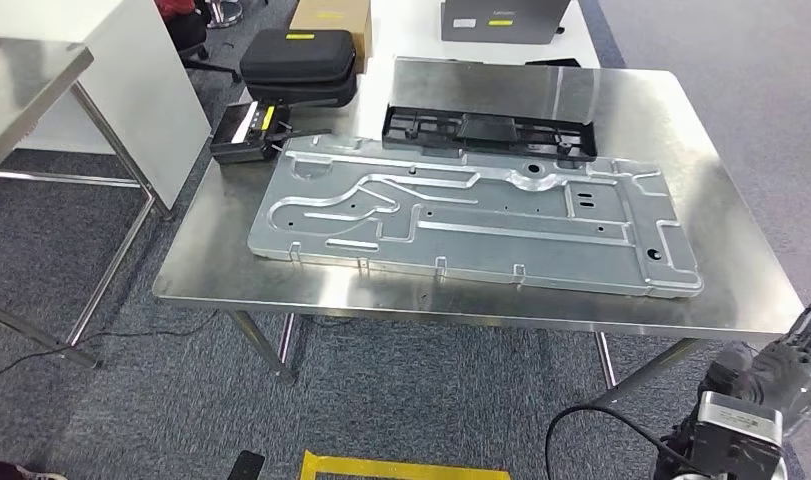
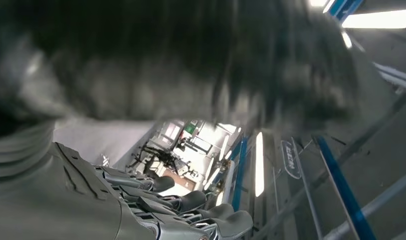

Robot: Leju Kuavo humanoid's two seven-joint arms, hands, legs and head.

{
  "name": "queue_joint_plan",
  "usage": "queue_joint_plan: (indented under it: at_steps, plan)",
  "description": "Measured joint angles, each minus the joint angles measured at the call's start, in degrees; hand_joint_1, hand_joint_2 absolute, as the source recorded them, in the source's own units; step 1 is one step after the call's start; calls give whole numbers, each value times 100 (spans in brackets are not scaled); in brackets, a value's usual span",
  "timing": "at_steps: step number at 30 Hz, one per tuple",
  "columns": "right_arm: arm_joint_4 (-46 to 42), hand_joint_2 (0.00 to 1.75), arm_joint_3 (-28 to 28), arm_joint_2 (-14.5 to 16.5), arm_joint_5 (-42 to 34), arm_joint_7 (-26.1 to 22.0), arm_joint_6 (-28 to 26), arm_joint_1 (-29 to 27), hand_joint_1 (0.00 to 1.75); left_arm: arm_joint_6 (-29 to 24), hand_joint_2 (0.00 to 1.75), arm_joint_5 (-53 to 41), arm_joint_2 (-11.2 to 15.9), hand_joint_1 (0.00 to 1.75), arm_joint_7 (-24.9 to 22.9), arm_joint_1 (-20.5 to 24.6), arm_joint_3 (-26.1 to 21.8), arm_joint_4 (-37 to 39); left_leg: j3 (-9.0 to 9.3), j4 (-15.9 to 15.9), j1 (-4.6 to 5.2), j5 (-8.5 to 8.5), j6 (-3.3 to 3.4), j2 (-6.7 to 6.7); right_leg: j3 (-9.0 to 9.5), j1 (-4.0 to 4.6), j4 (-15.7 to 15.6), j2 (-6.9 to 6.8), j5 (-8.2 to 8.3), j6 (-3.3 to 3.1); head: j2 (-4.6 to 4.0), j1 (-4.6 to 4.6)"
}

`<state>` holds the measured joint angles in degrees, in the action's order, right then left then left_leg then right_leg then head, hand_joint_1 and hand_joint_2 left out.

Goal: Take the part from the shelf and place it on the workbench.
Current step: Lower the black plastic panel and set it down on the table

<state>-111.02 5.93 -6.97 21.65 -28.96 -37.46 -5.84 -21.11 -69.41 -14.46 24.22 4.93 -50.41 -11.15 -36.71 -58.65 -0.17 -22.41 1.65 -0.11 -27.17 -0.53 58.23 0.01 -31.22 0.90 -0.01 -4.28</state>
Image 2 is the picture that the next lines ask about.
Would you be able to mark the oval hanging sign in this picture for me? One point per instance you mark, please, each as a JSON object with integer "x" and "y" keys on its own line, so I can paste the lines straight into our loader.
{"x": 290, "y": 159}

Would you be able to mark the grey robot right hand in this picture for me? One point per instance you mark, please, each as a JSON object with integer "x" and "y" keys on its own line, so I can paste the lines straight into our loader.
{"x": 56, "y": 205}

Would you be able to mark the blue ceiling beam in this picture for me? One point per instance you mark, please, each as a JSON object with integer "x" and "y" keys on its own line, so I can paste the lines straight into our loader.
{"x": 345, "y": 192}
{"x": 240, "y": 172}

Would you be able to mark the bright ceiling light panel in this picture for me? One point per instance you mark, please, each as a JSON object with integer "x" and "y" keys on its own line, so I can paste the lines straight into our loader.
{"x": 378, "y": 19}

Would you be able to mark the long ceiling light strip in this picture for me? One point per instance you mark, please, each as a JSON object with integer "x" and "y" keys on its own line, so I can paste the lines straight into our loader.
{"x": 259, "y": 165}

